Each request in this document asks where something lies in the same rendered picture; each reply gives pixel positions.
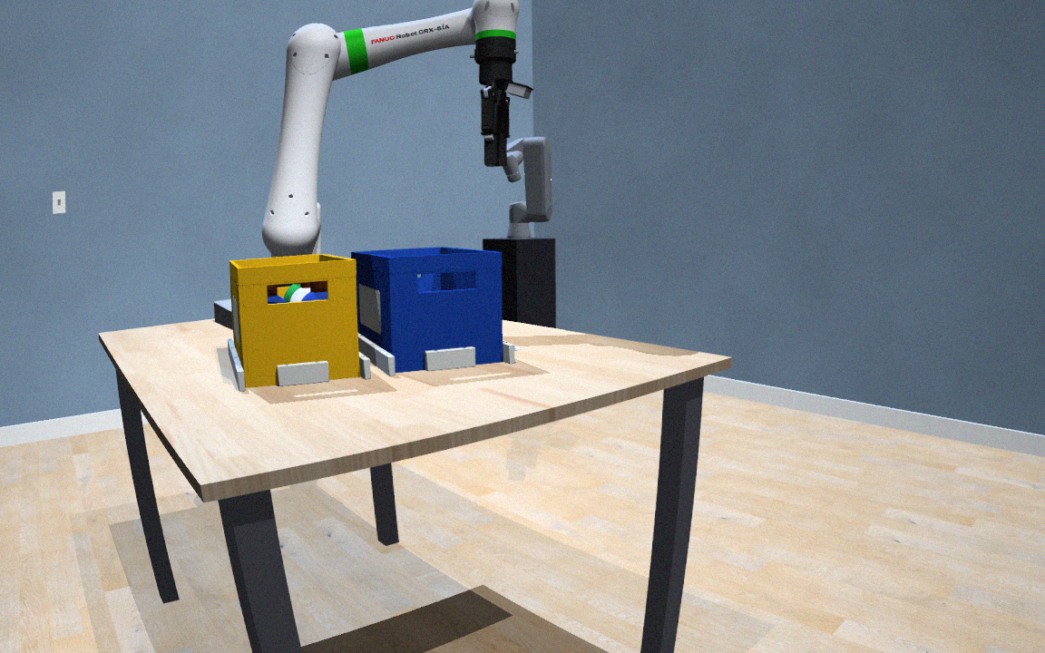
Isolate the white bottle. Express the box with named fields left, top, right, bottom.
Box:
left=289, top=282, right=310, bottom=303

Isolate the yellow divided crate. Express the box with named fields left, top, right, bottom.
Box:
left=230, top=254, right=359, bottom=388

